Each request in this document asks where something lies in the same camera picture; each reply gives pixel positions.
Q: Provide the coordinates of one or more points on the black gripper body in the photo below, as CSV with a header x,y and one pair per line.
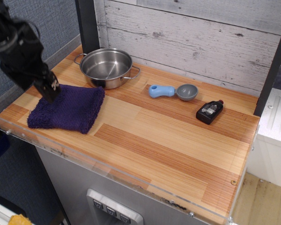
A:
x,y
22,62

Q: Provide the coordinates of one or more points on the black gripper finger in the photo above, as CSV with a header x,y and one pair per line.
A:
x,y
48,86

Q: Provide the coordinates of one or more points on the purple cloth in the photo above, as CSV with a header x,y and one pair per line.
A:
x,y
74,109

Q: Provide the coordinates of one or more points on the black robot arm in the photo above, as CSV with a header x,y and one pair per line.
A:
x,y
12,30

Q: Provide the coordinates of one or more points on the stainless steel pot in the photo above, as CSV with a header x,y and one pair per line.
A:
x,y
108,68

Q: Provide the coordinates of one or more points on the grey metal cabinet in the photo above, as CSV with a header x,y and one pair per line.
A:
x,y
107,192

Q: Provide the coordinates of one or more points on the silver dispenser button panel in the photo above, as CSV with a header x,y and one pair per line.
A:
x,y
106,211

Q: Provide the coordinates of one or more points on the yellow black object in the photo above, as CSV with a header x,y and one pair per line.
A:
x,y
19,220

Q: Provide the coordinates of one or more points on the blue grey measuring scoop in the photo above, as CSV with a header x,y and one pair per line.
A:
x,y
185,92

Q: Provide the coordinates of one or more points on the small black bottle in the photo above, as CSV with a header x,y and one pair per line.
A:
x,y
209,111

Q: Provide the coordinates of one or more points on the white ribbed box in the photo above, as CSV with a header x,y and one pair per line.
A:
x,y
265,158

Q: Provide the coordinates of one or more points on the clear acrylic guard rail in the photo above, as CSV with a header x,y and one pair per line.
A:
x,y
182,141

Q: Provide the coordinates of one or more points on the dark grey left post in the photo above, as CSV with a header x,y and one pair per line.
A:
x,y
87,25

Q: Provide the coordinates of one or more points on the dark grey post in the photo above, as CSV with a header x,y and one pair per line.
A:
x,y
269,82
87,25

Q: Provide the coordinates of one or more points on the dark grey right post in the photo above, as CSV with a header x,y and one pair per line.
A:
x,y
269,82

